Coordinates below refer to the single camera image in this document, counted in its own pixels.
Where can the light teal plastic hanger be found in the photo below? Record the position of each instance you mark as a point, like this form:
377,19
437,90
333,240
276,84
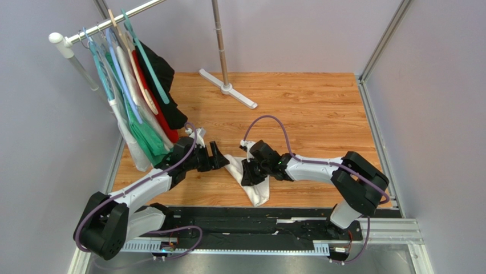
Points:
96,52

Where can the aluminium frame rail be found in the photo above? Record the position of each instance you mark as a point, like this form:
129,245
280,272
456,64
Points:
81,261
372,103

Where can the white clothes rack stand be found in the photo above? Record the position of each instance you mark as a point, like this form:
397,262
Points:
193,35

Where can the aluminium frame rail left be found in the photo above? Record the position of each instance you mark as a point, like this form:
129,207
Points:
81,261

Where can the green hanging garment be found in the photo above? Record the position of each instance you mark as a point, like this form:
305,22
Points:
147,142

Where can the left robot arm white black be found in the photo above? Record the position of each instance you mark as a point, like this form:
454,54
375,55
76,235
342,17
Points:
110,220

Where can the aluminium frame rail right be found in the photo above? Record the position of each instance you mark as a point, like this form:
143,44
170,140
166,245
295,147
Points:
372,103

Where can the blue plastic hanger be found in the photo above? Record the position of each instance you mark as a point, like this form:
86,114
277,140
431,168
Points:
112,45

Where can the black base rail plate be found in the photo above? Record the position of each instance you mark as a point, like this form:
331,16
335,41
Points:
266,228

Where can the white hanging garment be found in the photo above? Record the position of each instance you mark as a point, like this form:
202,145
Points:
145,138

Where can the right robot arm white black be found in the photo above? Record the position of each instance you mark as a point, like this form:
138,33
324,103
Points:
362,185

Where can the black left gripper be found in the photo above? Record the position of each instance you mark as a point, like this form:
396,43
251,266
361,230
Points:
218,162

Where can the white slotted cable duct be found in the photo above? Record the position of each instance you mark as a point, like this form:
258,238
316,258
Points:
156,247

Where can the wooden hanger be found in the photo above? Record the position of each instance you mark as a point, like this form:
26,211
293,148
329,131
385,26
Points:
130,48

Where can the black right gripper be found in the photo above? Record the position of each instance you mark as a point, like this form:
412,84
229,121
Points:
252,169

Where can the white cloth napkin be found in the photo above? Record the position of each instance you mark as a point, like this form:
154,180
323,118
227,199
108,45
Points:
258,194

